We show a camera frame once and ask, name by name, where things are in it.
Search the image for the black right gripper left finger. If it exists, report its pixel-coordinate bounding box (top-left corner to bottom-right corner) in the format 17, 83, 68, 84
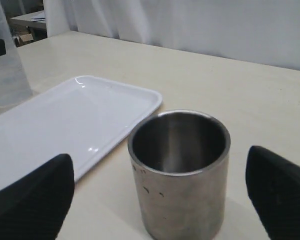
0, 153, 74, 240

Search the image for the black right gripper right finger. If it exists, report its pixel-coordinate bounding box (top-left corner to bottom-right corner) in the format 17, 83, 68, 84
245, 145, 300, 240

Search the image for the clear plastic water bottle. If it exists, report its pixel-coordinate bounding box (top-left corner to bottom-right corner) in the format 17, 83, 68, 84
0, 3, 33, 108

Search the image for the stainless steel cup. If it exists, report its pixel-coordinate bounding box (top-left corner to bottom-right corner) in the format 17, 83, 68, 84
127, 110, 231, 240

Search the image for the grey background table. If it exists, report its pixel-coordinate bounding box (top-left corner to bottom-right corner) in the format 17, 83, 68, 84
10, 10, 47, 30

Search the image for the white rectangular plastic tray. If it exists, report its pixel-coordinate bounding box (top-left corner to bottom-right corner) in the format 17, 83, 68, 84
0, 75, 163, 190

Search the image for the white backdrop curtain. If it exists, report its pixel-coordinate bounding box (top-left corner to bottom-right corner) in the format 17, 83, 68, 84
43, 0, 300, 71

